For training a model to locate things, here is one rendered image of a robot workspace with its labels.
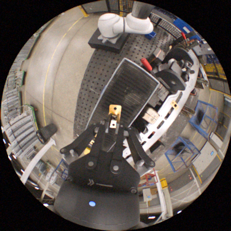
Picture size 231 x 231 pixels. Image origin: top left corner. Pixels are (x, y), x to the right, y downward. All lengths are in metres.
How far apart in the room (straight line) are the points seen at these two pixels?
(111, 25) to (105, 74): 0.45
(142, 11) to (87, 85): 0.78
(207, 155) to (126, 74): 8.25
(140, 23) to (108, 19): 0.19
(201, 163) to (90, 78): 8.68
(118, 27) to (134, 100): 0.53
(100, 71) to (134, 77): 0.54
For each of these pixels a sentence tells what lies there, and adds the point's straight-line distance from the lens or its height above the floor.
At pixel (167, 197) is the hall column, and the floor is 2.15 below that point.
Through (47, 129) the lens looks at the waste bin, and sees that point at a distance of 2.52.
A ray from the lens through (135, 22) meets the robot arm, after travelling 0.57.
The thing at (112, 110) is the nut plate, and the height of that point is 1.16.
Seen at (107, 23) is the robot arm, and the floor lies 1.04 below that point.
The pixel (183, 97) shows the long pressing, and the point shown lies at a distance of 0.60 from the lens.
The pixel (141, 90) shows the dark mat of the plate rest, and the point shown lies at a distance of 0.22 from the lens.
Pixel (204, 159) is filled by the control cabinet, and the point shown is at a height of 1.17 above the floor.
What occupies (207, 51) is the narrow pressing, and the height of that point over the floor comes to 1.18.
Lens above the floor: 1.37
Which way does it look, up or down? 69 degrees down
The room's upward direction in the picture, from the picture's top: 173 degrees counter-clockwise
